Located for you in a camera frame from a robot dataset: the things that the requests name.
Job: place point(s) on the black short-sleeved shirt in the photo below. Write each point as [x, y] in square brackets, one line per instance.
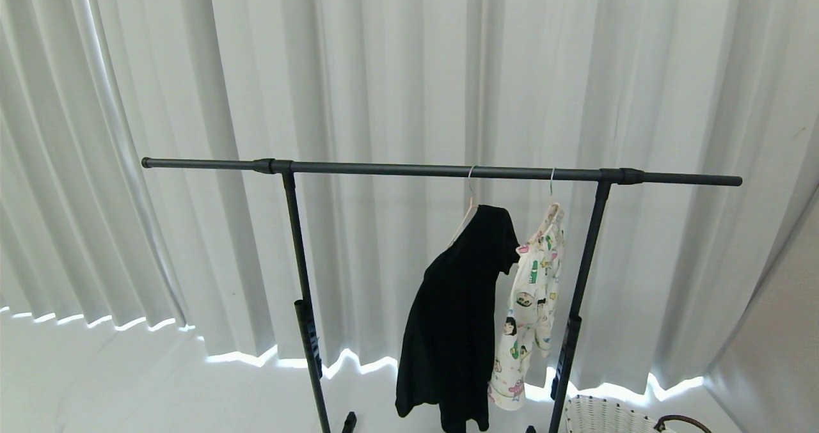
[457, 330]

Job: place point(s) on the cream printed garment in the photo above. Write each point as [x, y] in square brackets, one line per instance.
[534, 305]

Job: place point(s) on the pink clothes hanger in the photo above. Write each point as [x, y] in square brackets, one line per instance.
[551, 193]
[466, 219]

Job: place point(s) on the black clothes rack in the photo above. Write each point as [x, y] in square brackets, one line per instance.
[384, 169]

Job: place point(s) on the white curtain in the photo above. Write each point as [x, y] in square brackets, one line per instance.
[384, 68]

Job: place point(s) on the white laundry basket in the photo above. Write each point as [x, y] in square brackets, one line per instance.
[595, 417]

